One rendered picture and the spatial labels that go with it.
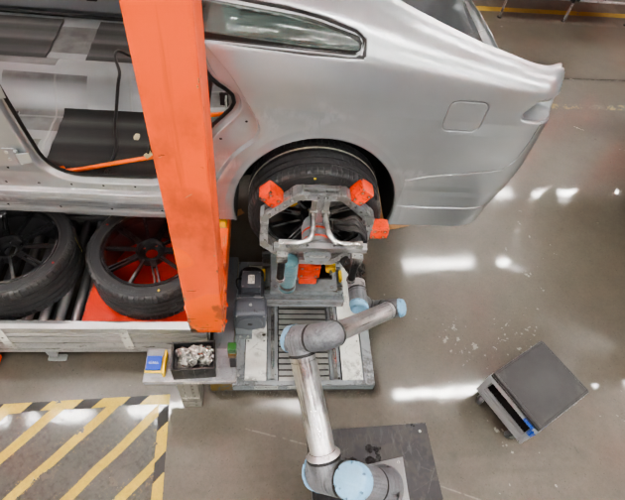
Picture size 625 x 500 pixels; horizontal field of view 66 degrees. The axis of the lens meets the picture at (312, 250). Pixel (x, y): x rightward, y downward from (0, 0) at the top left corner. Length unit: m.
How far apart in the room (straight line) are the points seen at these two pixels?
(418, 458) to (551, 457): 0.90
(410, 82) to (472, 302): 1.82
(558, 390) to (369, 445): 1.06
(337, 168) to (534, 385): 1.56
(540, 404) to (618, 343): 1.07
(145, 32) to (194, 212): 0.64
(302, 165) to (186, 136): 0.87
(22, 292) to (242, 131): 1.39
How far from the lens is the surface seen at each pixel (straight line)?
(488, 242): 3.79
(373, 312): 2.25
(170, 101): 1.39
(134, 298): 2.62
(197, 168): 1.53
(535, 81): 2.23
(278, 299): 2.95
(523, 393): 2.85
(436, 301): 3.33
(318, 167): 2.20
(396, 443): 2.56
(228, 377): 2.41
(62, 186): 2.57
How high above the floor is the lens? 2.69
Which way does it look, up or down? 53 degrees down
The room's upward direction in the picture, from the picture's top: 10 degrees clockwise
